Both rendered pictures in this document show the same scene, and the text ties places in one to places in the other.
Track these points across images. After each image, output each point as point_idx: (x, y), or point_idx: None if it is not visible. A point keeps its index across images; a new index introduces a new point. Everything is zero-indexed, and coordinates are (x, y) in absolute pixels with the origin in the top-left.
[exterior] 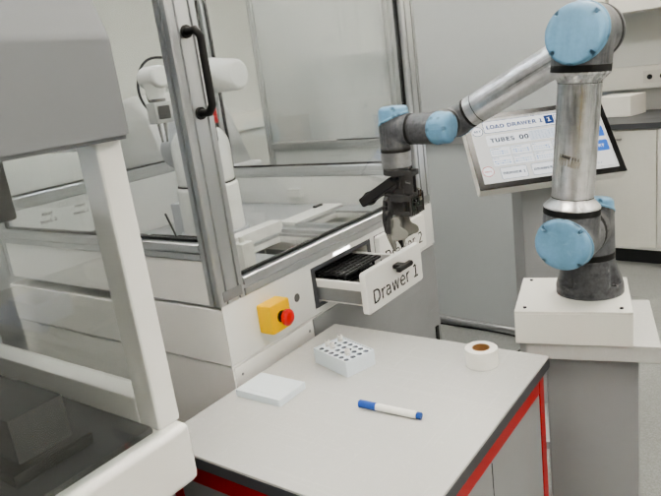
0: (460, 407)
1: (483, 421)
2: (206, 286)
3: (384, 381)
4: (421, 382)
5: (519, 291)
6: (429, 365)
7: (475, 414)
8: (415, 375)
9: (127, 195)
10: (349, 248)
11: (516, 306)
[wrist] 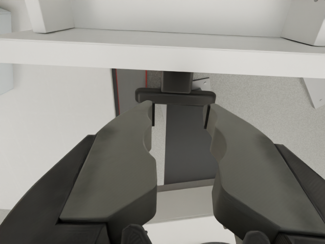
0: (8, 188)
1: (5, 203)
2: None
3: None
4: (18, 150)
5: (199, 218)
6: (51, 144)
7: (8, 197)
8: (25, 140)
9: None
10: None
11: (147, 225)
